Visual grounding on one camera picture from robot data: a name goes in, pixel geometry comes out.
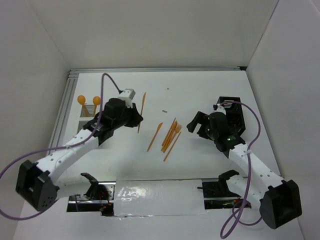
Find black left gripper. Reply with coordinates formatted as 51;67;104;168
112;102;144;130

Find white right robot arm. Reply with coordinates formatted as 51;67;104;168
187;104;302;229

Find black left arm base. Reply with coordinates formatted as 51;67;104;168
66;172;116;217

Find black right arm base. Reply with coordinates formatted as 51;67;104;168
197;170;243;210

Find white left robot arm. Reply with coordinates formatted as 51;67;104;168
16;97;143;212

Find orange plastic fork right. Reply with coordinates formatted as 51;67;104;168
163;124;182;153

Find orange plastic fork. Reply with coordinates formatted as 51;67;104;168
163;124;182;153
161;120;178;153

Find orange plastic fork left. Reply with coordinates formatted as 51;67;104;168
161;120;178;153

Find white utensil caddy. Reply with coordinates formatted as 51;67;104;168
76;103;100;134

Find black utensil caddy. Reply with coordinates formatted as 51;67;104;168
217;96;246;136

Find white tape sheet front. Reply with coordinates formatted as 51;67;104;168
113;179;206;217

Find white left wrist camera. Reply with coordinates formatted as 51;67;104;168
118;88;136;108

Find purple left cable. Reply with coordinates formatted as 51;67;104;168
0;72;125;221

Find aluminium rail back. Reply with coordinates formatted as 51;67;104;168
69;66;248;75

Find aluminium rail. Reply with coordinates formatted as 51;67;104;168
48;70;79;148
69;66;248;75

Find aluminium rail left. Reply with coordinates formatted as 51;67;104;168
48;70;79;148

